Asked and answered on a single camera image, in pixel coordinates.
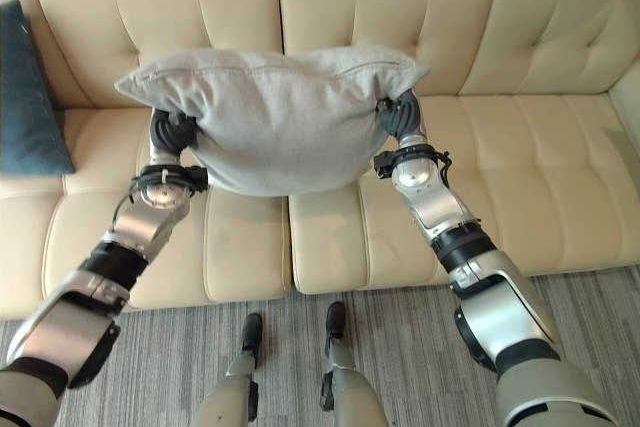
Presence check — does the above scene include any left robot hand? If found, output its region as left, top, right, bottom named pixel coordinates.
left=148, top=108, right=201, bottom=165

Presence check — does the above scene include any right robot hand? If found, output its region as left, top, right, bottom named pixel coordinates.
left=375, top=88, right=426, bottom=150

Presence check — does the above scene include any grey fabric cushion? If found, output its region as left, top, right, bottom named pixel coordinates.
left=114, top=43, right=432, bottom=197

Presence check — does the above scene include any cream leather sofa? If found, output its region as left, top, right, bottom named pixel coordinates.
left=0, top=0, right=640, bottom=321

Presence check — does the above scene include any dark teal cushion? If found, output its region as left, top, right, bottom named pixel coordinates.
left=0, top=0, right=77, bottom=177

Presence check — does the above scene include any left silver robot leg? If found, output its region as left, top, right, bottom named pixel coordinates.
left=193, top=312, right=265, bottom=427

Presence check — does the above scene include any silver robot leg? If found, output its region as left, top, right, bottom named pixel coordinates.
left=193, top=312, right=265, bottom=427
left=320, top=301, right=388, bottom=427

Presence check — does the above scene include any right silver robot leg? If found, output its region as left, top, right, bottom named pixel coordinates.
left=320, top=301, right=388, bottom=427

